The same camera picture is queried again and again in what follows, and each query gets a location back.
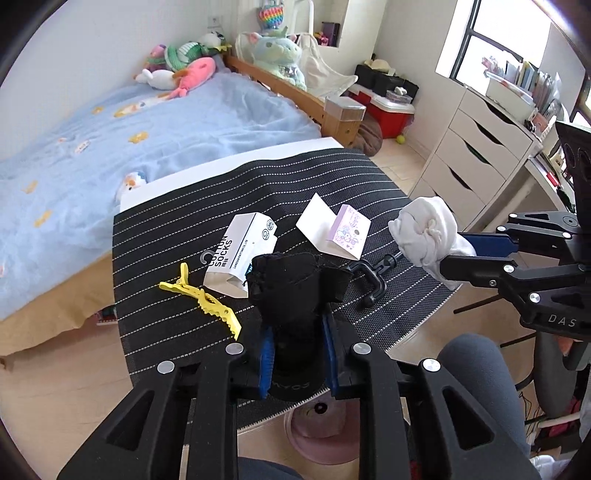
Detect wooden bed frame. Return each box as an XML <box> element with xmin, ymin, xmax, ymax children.
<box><xmin>225</xmin><ymin>55</ymin><xmax>366</xmax><ymax>149</ymax></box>

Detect black plastic hook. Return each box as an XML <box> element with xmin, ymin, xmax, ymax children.
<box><xmin>347</xmin><ymin>254</ymin><xmax>402</xmax><ymax>308</ymax></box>

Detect silver tissue box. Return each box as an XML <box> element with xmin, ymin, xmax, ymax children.
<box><xmin>324</xmin><ymin>95</ymin><xmax>367</xmax><ymax>122</ymax></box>

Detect bed with blue blanket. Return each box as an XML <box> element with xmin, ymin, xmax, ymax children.
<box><xmin>0</xmin><ymin>69</ymin><xmax>324</xmax><ymax>324</ymax></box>

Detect purple box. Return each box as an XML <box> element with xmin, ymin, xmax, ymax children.
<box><xmin>321</xmin><ymin>21</ymin><xmax>343</xmax><ymax>47</ymax></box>

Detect white cardboard sock box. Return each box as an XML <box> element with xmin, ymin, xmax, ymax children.
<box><xmin>202</xmin><ymin>212</ymin><xmax>280</xmax><ymax>298</ymax></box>

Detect black striped mat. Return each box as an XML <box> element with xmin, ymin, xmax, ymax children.
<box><xmin>113</xmin><ymin>148</ymin><xmax>462</xmax><ymax>432</ymax></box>

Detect rainbow bag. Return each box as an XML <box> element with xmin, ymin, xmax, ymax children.
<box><xmin>259</xmin><ymin>0</ymin><xmax>288</xmax><ymax>29</ymax></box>

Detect brown cushion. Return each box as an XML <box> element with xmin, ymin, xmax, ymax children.
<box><xmin>353</xmin><ymin>117</ymin><xmax>385</xmax><ymax>156</ymax></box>

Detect person's leg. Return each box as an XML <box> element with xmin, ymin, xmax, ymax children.
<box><xmin>237</xmin><ymin>456</ymin><xmax>303</xmax><ymax>480</ymax></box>
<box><xmin>436</xmin><ymin>333</ymin><xmax>532</xmax><ymax>462</ymax></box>

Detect red cooler box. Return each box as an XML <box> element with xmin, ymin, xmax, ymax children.
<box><xmin>348</xmin><ymin>90</ymin><xmax>415</xmax><ymax>139</ymax></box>

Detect row of books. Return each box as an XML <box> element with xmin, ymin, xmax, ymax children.
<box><xmin>480</xmin><ymin>55</ymin><xmax>563</xmax><ymax>121</ymax></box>

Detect black storage boxes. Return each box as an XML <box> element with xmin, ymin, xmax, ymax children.
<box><xmin>355</xmin><ymin>64</ymin><xmax>420</xmax><ymax>103</ymax></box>

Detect person's right leg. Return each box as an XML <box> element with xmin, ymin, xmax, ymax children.
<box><xmin>436</xmin><ymin>333</ymin><xmax>532</xmax><ymax>462</ymax></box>

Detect white storage bin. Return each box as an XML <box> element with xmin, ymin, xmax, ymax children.
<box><xmin>485</xmin><ymin>74</ymin><xmax>539</xmax><ymax>118</ymax></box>

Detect white sock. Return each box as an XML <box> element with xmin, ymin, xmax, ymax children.
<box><xmin>388</xmin><ymin>196</ymin><xmax>477</xmax><ymax>291</ymax></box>

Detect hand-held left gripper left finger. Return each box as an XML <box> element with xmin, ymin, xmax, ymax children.
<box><xmin>58</xmin><ymin>320</ymin><xmax>274</xmax><ymax>480</ymax></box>

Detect white plush toy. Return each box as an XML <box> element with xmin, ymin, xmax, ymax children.
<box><xmin>135</xmin><ymin>69</ymin><xmax>178</xmax><ymax>90</ymax></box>

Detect white desk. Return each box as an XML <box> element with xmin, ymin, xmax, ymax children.
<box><xmin>522</xmin><ymin>152</ymin><xmax>578</xmax><ymax>217</ymax></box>

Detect dark grey office chair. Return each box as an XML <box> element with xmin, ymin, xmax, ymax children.
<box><xmin>455</xmin><ymin>295</ymin><xmax>591</xmax><ymax>418</ymax></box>

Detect window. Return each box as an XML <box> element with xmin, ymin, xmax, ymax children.
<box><xmin>435</xmin><ymin>0</ymin><xmax>555</xmax><ymax>88</ymax></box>

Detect teal unicorn plush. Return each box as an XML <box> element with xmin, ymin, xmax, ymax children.
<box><xmin>250</xmin><ymin>27</ymin><xmax>308</xmax><ymax>91</ymax></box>

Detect white wall shelf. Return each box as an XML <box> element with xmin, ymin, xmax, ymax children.
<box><xmin>286</xmin><ymin>0</ymin><xmax>385</xmax><ymax>49</ymax></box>

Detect green striped plush toy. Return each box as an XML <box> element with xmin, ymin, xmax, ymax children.
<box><xmin>147</xmin><ymin>31</ymin><xmax>232</xmax><ymax>72</ymax></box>

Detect black sock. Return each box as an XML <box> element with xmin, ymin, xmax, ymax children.
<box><xmin>247</xmin><ymin>251</ymin><xmax>354</xmax><ymax>402</ymax></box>

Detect pink fish plush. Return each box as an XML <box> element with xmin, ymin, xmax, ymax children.
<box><xmin>167</xmin><ymin>56</ymin><xmax>218</xmax><ymax>100</ymax></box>

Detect pink trash bin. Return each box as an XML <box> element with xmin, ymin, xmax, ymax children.
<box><xmin>283</xmin><ymin>398</ymin><xmax>370</xmax><ymax>464</ymax></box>

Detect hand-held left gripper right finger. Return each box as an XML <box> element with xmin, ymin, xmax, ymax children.
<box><xmin>322</xmin><ymin>313</ymin><xmax>542</xmax><ymax>480</ymax></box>

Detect white drawer cabinet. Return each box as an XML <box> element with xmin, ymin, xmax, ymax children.
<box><xmin>410</xmin><ymin>87</ymin><xmax>543</xmax><ymax>232</ymax></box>

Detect person's left leg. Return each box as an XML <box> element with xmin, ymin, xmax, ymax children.
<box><xmin>237</xmin><ymin>456</ymin><xmax>303</xmax><ymax>480</ymax></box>

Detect yellow hair clip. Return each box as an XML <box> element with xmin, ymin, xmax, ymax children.
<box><xmin>159</xmin><ymin>263</ymin><xmax>243</xmax><ymax>342</ymax></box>

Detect purple and white card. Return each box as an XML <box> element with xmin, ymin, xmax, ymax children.
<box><xmin>295</xmin><ymin>193</ymin><xmax>372</xmax><ymax>260</ymax></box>

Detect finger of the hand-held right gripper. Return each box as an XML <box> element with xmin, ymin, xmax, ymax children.
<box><xmin>462</xmin><ymin>211</ymin><xmax>580</xmax><ymax>260</ymax></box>
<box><xmin>438</xmin><ymin>255</ymin><xmax>580</xmax><ymax>296</ymax></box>

